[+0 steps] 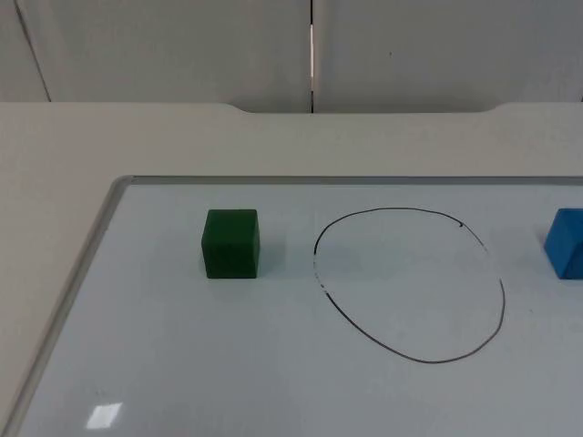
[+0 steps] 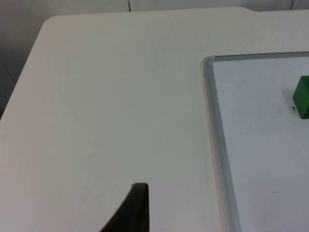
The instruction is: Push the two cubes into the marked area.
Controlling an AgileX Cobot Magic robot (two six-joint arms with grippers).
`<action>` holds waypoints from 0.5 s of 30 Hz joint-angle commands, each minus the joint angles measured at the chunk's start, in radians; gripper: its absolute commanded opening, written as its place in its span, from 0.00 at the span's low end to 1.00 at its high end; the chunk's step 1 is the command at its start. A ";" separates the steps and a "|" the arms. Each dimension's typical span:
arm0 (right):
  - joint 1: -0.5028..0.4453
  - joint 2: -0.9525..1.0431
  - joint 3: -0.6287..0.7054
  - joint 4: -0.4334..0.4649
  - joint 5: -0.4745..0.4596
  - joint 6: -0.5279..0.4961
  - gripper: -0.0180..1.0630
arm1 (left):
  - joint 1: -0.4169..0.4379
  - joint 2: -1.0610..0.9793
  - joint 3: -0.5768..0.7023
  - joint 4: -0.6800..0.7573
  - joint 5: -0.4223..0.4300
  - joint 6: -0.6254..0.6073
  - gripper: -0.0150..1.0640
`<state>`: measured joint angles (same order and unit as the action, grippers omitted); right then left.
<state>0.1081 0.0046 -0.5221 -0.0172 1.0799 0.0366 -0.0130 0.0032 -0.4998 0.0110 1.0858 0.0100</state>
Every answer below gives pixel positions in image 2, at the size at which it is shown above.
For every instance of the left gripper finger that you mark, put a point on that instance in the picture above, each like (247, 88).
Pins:
(136, 212)

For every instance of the green cube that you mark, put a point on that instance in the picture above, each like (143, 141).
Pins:
(302, 99)

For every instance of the grey-framed whiteboard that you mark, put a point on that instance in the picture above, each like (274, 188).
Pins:
(260, 149)

